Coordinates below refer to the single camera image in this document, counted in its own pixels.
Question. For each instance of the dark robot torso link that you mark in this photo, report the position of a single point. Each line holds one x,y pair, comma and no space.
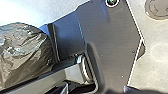
50,81

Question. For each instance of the round dark floor cover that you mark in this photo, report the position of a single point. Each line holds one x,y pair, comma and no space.
158,8

